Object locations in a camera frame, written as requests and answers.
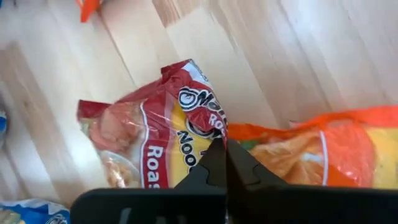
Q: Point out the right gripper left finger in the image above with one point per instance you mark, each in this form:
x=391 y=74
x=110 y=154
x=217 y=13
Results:
x=186 y=205

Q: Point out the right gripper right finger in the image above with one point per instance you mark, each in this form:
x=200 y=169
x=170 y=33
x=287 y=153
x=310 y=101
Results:
x=280 y=205

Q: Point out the orange Maruchan ramen packet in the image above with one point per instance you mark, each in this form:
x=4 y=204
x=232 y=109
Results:
x=87 y=9
x=311 y=149

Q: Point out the red Maruchan ramen packet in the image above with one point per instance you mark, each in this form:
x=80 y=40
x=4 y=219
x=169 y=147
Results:
x=155 y=124

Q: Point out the blue Maruchan ramen packet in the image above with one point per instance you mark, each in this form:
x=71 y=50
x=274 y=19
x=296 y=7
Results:
x=31 y=213
x=2 y=124

